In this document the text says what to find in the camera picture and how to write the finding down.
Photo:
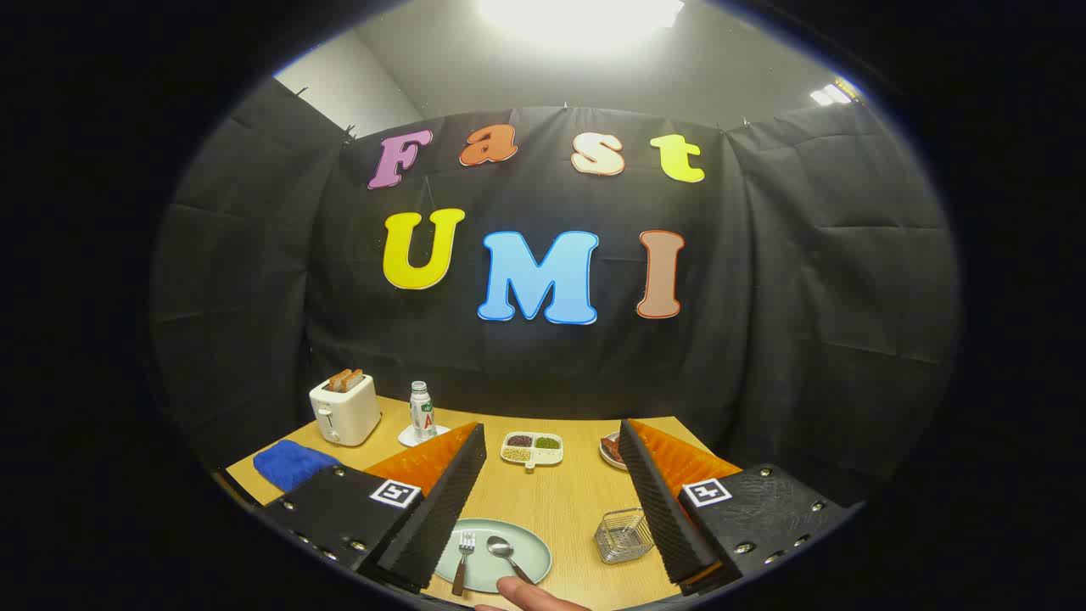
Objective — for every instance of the blue folded towel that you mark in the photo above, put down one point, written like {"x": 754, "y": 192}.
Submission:
{"x": 288, "y": 464}

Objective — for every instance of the pale green round plate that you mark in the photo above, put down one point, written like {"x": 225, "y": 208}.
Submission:
{"x": 484, "y": 577}

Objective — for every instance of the small white labelled bottle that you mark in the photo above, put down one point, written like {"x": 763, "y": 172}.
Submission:
{"x": 422, "y": 416}

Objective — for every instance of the white divided dish with beans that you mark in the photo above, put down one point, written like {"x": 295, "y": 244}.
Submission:
{"x": 533, "y": 458}

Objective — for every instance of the small ceiling light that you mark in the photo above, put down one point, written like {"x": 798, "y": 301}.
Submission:
{"x": 830, "y": 93}

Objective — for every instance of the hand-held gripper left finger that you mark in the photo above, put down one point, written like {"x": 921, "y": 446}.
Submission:
{"x": 441, "y": 518}

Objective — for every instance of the large ceiling light panel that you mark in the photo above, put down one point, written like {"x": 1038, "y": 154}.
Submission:
{"x": 585, "y": 13}

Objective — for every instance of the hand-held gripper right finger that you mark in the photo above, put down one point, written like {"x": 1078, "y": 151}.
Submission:
{"x": 662, "y": 509}

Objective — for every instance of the white square coaster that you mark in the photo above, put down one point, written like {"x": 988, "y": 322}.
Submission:
{"x": 407, "y": 439}

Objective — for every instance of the brown toast slice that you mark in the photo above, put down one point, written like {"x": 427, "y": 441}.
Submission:
{"x": 338, "y": 381}
{"x": 354, "y": 378}

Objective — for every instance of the white toaster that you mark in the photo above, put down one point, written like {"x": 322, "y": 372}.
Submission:
{"x": 348, "y": 412}

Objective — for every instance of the brown meat slices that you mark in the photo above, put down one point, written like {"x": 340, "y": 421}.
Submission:
{"x": 612, "y": 447}

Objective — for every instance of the white oval food plate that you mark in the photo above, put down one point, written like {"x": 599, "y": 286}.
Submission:
{"x": 604, "y": 458}

